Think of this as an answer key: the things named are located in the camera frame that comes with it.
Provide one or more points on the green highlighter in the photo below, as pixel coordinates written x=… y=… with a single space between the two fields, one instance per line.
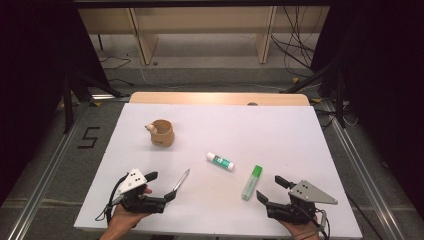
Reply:
x=251 y=183

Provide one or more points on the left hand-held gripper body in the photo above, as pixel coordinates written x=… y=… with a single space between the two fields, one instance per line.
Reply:
x=143 y=203

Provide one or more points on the person's right hand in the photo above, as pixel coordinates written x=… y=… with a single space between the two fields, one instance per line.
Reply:
x=305 y=230

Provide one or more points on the person's left hand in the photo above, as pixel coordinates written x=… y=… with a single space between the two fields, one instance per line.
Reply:
x=121 y=220

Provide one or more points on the yellow tape piece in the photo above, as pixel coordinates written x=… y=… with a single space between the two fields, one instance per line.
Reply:
x=316 y=100
x=295 y=80
x=97 y=104

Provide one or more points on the aluminium floor rail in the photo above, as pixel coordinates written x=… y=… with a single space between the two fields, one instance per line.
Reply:
x=43 y=186
x=363 y=166

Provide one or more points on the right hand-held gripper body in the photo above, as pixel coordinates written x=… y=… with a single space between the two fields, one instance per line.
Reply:
x=293 y=211

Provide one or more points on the black curtain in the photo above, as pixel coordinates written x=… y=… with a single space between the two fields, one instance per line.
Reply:
x=386 y=83
x=36 y=83

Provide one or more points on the light wooden bench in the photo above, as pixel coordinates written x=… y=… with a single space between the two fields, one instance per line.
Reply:
x=146 y=43

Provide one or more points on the light wooden table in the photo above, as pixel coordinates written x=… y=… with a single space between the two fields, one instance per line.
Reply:
x=200 y=99

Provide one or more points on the black tripod stand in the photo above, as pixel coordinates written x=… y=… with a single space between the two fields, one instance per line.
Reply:
x=68 y=106
x=339 y=100

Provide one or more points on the white and green glue stick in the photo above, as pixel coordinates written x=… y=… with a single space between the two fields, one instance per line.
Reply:
x=220 y=161

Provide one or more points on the tan cup with animal figure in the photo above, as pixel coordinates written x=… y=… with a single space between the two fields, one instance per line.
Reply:
x=163 y=135

